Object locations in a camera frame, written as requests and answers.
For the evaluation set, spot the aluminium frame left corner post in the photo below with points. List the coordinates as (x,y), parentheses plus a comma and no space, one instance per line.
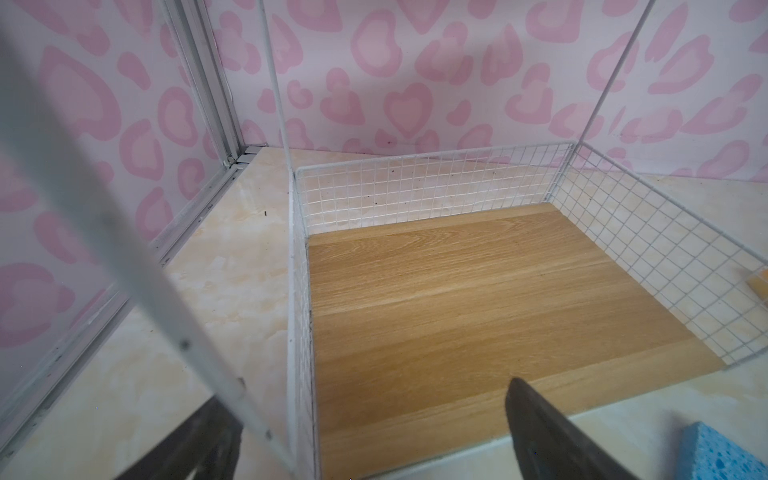
(194,37)

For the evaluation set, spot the orange sponge near shelf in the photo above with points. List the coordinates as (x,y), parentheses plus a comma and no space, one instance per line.
(758,283)

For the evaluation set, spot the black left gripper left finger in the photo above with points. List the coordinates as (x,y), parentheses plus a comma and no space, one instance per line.
(205,446)

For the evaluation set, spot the white wire three-tier shelf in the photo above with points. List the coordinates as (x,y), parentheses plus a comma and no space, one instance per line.
(450,194)

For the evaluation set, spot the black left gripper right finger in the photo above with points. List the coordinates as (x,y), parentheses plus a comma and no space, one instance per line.
(548,445)

